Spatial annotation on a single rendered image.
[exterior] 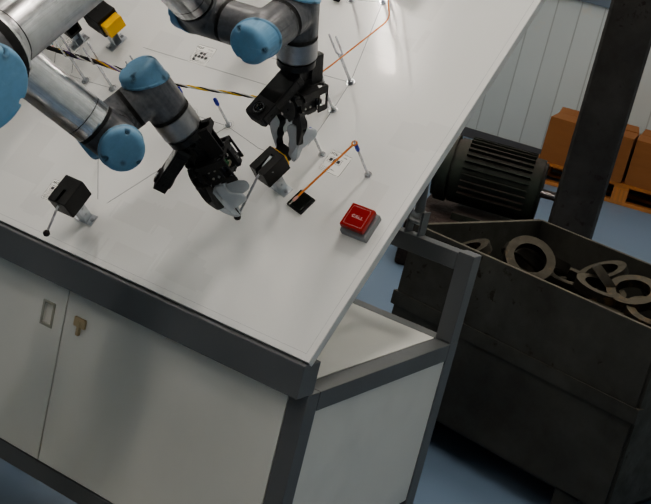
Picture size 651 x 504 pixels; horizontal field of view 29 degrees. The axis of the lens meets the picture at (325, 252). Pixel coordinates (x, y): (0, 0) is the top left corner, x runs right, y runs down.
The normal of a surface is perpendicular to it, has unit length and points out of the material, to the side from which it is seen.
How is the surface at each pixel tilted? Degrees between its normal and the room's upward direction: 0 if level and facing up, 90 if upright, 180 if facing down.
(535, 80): 90
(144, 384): 90
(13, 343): 90
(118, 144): 90
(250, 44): 116
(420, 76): 50
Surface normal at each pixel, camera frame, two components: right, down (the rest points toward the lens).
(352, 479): 0.81, 0.33
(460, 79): -0.26, -0.52
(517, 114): -0.38, 0.16
